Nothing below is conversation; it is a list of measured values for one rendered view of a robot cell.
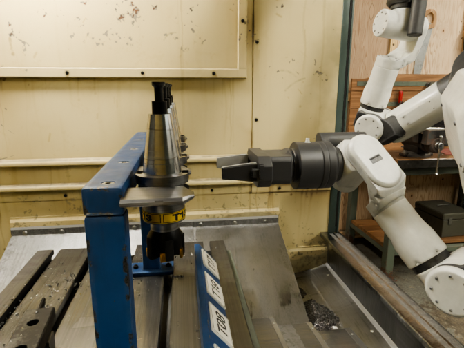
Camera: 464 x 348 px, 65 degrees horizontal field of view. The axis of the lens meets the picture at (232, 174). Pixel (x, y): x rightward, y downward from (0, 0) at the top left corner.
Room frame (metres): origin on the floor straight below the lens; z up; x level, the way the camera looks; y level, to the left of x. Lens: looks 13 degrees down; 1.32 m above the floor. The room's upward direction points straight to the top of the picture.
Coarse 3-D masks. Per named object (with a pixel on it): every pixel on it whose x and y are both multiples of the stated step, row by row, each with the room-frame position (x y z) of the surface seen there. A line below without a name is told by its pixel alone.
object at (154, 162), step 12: (156, 120) 0.41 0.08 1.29; (168, 120) 0.41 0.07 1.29; (156, 132) 0.41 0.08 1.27; (168, 132) 0.41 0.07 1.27; (156, 144) 0.40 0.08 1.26; (168, 144) 0.41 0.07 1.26; (144, 156) 0.41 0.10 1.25; (156, 156) 0.40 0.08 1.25; (168, 156) 0.40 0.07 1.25; (144, 168) 0.41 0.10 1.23; (156, 168) 0.40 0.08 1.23; (168, 168) 0.40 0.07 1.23; (180, 168) 0.42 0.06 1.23
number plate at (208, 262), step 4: (204, 252) 0.78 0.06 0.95; (204, 256) 0.76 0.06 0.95; (208, 256) 0.78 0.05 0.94; (204, 260) 0.74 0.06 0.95; (208, 260) 0.76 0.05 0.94; (212, 260) 0.78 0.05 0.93; (204, 264) 0.72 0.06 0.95; (208, 264) 0.73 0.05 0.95; (212, 264) 0.76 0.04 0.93; (216, 264) 0.79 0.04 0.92; (208, 268) 0.72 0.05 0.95; (212, 268) 0.74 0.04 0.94; (216, 268) 0.76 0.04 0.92; (212, 272) 0.72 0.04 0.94; (216, 272) 0.74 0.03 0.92; (216, 276) 0.72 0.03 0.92
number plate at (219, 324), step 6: (210, 306) 0.56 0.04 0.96; (210, 312) 0.54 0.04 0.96; (216, 312) 0.56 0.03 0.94; (210, 318) 0.53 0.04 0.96; (216, 318) 0.54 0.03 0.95; (222, 318) 0.56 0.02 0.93; (216, 324) 0.52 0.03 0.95; (222, 324) 0.54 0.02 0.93; (228, 324) 0.56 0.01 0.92; (216, 330) 0.51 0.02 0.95; (222, 330) 0.52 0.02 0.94; (228, 330) 0.54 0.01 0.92; (222, 336) 0.51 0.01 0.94; (228, 336) 0.52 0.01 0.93; (228, 342) 0.50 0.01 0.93
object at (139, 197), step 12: (132, 192) 0.37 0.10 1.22; (144, 192) 0.37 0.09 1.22; (156, 192) 0.37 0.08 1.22; (168, 192) 0.37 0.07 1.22; (180, 192) 0.37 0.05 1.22; (192, 192) 0.37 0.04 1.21; (120, 204) 0.34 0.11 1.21; (132, 204) 0.34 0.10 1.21; (144, 204) 0.34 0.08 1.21; (156, 204) 0.34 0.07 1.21; (168, 204) 0.34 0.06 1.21; (180, 204) 0.35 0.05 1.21
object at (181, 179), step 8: (184, 168) 0.44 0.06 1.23; (136, 176) 0.40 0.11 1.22; (144, 176) 0.40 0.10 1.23; (152, 176) 0.40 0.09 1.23; (160, 176) 0.40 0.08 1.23; (168, 176) 0.40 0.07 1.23; (176, 176) 0.40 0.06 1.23; (184, 176) 0.41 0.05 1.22; (144, 184) 0.39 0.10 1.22; (152, 184) 0.39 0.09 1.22; (160, 184) 0.39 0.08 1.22; (168, 184) 0.39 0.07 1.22; (176, 184) 0.40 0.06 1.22; (184, 184) 0.43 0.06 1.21
